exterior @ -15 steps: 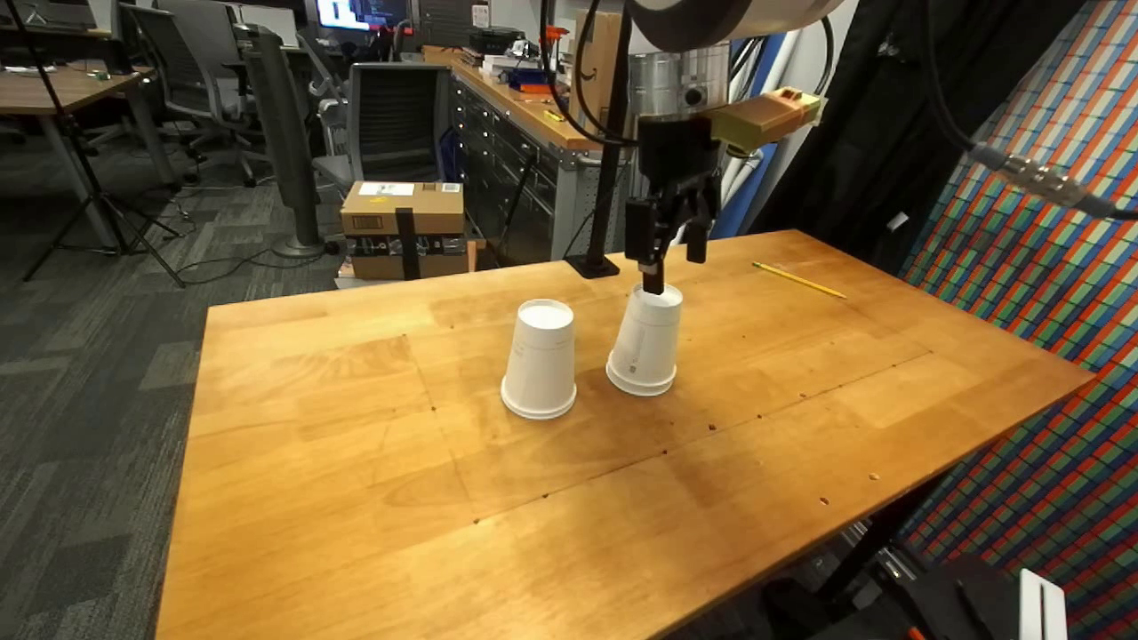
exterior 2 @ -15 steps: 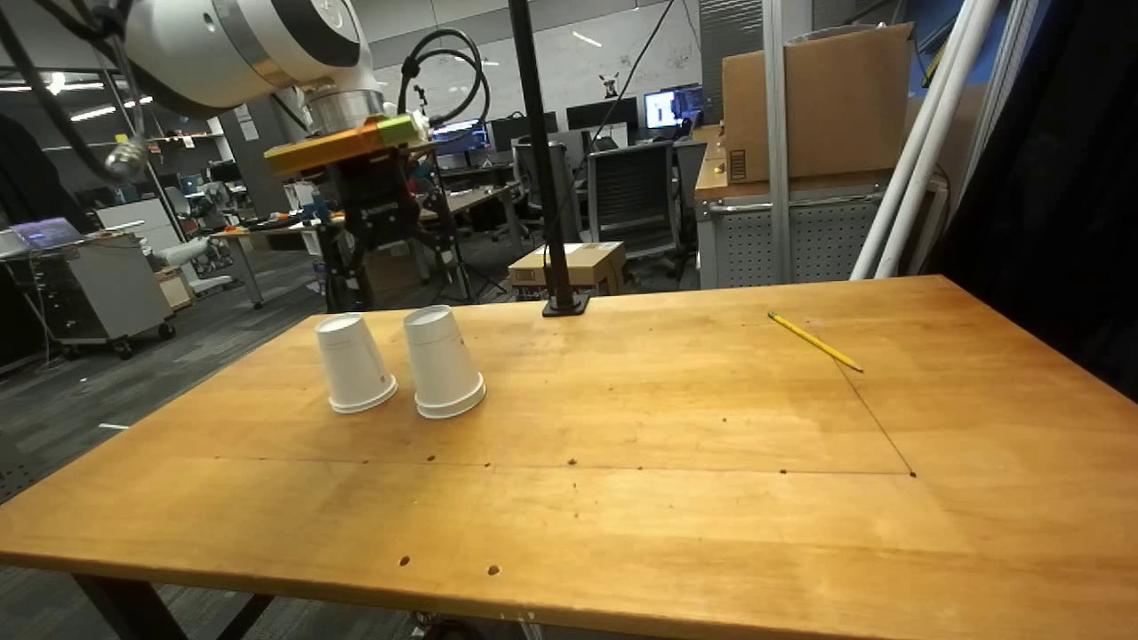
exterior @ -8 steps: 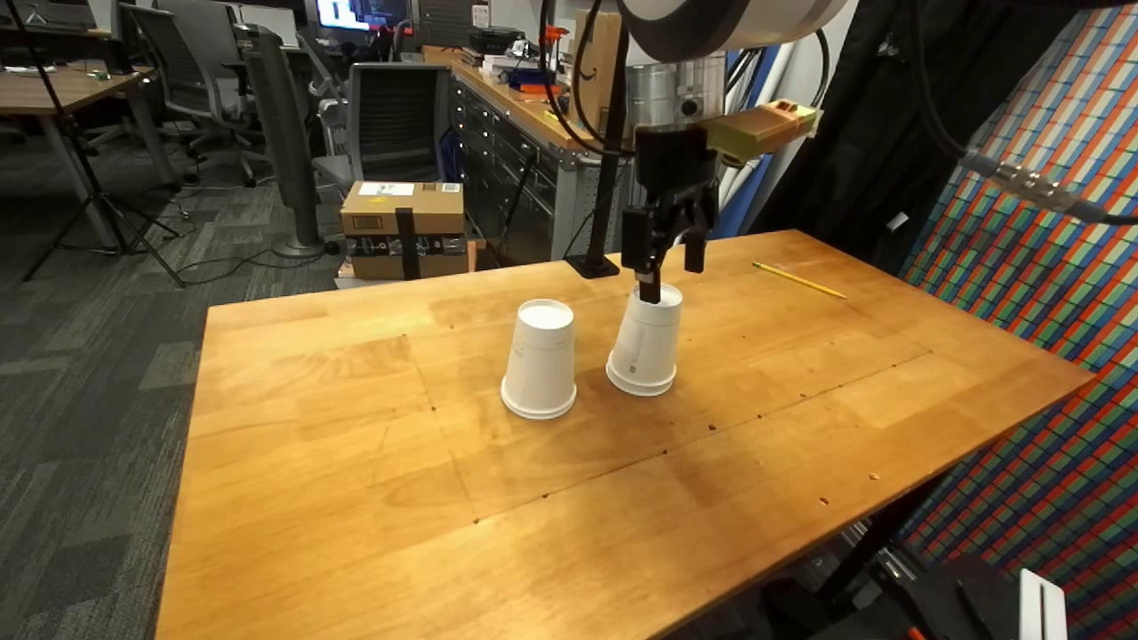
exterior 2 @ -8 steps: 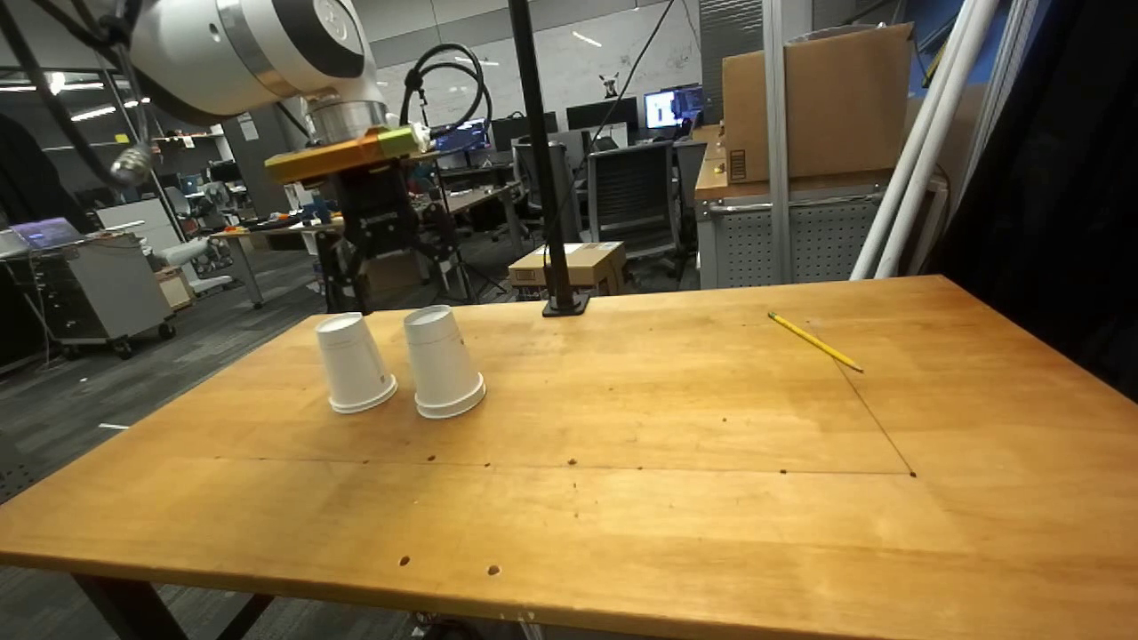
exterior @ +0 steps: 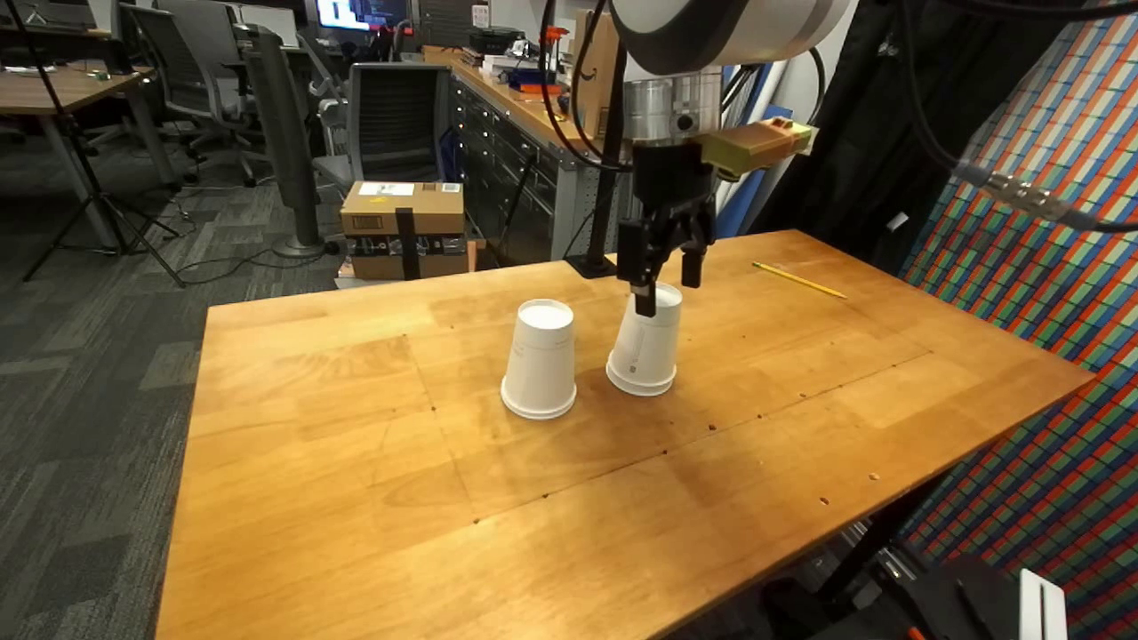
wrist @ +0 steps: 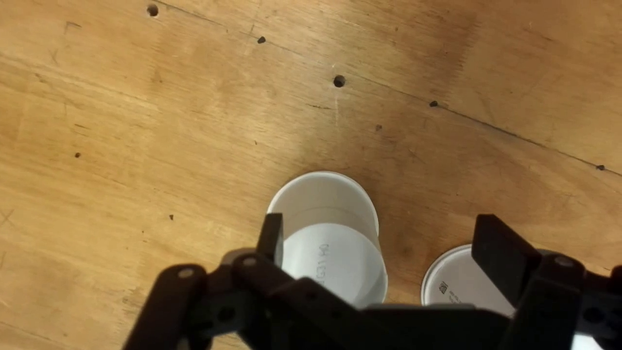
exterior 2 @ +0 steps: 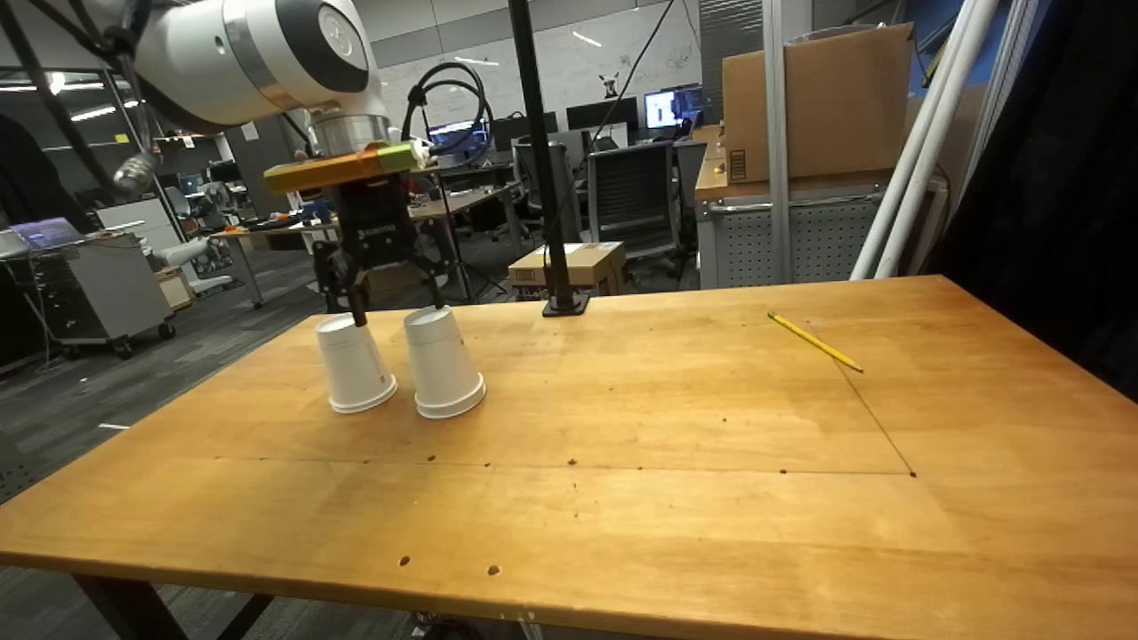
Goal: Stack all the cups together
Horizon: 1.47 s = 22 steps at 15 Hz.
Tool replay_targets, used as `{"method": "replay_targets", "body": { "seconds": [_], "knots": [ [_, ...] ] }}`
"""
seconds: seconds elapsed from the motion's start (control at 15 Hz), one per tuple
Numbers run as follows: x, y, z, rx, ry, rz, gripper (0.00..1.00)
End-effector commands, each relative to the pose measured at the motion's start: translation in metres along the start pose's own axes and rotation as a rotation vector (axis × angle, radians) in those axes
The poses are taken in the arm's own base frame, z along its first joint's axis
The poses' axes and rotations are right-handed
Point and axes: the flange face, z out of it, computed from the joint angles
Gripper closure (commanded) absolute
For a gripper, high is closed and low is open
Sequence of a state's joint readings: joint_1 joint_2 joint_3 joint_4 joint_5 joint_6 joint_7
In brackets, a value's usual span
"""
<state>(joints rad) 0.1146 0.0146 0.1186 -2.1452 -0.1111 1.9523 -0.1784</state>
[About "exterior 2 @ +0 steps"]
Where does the yellow pencil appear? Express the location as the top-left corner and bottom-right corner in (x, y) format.
(766, 310), (868, 377)

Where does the black camera stand pole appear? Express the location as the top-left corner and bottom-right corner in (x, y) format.
(508, 0), (594, 320)

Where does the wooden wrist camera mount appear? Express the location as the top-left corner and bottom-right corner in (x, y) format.
(261, 137), (438, 200)

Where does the grey metal post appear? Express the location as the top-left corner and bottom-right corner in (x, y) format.
(761, 0), (795, 289)

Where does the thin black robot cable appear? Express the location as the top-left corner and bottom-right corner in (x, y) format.
(403, 60), (503, 156)

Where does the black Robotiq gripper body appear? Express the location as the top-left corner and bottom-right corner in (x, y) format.
(336, 173), (425, 280)

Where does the large brown cardboard box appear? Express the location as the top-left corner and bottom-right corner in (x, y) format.
(718, 22), (919, 187)

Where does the white plastic pipe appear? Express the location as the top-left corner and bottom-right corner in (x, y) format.
(876, 0), (1047, 283)
(846, 0), (1008, 283)

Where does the white paper cup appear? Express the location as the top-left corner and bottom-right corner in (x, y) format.
(408, 392), (491, 426)
(400, 307), (491, 419)
(313, 313), (403, 419)

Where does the grey utility cart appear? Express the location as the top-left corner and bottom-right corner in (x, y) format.
(30, 223), (177, 358)

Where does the lit computer monitor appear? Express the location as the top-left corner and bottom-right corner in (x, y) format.
(637, 82), (708, 135)

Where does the black table frame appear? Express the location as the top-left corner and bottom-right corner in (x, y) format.
(73, 573), (278, 640)

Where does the black curtain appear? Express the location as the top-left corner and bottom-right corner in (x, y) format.
(923, 0), (1138, 400)

